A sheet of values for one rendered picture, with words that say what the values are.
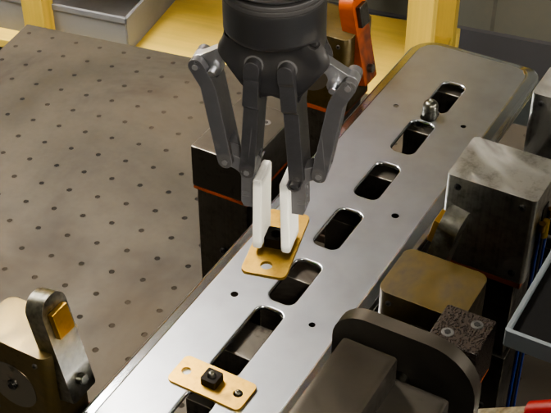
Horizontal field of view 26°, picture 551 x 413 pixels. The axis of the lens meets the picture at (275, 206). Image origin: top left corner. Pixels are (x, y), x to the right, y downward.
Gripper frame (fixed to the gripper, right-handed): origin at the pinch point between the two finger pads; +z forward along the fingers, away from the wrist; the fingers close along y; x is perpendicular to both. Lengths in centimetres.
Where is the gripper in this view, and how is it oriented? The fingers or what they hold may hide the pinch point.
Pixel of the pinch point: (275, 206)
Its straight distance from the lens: 96.7
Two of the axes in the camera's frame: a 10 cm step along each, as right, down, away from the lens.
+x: -2.7, 6.0, -7.6
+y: -9.6, -1.6, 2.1
